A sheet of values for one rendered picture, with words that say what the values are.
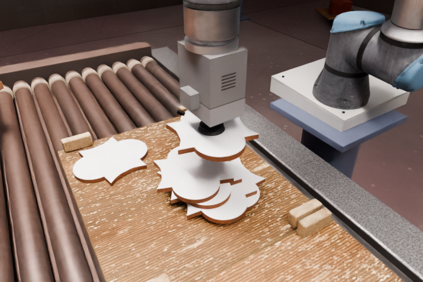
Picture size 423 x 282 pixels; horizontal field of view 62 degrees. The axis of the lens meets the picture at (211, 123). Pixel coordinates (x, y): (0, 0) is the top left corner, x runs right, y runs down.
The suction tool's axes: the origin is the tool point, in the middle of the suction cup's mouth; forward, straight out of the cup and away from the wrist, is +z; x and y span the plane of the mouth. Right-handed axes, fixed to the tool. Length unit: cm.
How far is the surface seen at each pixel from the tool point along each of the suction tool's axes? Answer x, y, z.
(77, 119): -12.3, -40.6, 13.3
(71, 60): -4, -73, 10
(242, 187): 3.4, 4.4, 9.7
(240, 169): 6.9, -0.4, 10.7
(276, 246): 0.9, 15.8, 11.7
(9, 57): -4, -370, 105
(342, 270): 5.7, 24.1, 11.7
